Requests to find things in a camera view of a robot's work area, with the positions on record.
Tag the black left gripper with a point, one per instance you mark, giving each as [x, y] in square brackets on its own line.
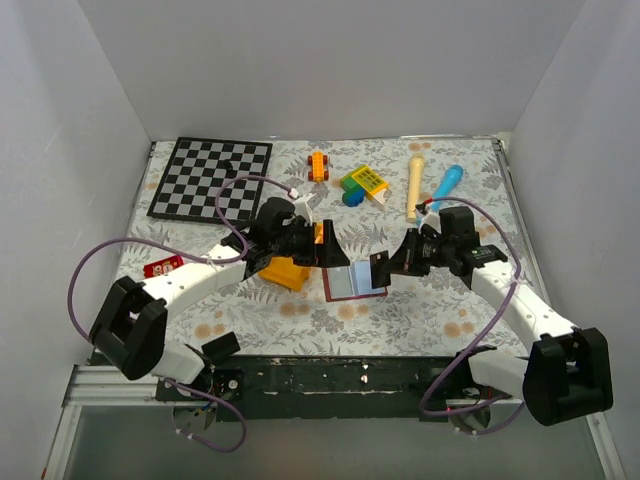
[323, 255]

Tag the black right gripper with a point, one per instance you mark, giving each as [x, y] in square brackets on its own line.
[404, 261]

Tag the red leather card holder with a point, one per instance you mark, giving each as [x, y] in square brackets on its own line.
[360, 281]

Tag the yellow plastic bin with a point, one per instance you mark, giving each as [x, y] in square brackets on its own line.
[285, 272]

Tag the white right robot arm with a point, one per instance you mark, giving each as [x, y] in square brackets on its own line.
[496, 279]

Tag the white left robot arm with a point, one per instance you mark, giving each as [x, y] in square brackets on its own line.
[130, 328]

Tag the floral table mat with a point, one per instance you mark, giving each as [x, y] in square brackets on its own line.
[433, 315]

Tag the colourful toy block house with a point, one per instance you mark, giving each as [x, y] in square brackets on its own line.
[363, 183]

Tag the orange toy car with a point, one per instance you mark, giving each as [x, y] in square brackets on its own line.
[318, 163]

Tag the cream toy microphone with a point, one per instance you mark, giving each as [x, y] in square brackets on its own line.
[416, 167]

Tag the blue toy microphone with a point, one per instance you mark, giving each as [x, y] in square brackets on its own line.
[450, 180]

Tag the black white chessboard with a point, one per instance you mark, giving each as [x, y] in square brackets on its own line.
[193, 176]

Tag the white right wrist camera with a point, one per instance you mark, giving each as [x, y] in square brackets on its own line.
[429, 218]

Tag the black front table rail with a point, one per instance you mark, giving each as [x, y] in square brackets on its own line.
[270, 387]

